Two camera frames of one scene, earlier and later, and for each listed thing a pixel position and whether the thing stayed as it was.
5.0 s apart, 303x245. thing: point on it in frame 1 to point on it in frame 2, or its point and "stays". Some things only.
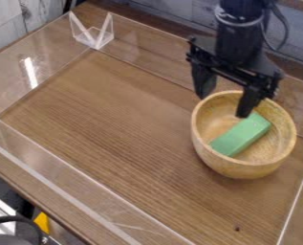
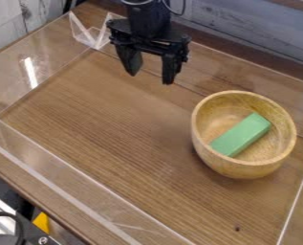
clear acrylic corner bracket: [96, 37] stays
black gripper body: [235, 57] to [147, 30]
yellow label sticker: [43, 222] stays
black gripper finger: [252, 97] to [170, 65]
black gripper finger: [204, 79] to [131, 58]
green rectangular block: [240, 134] stays
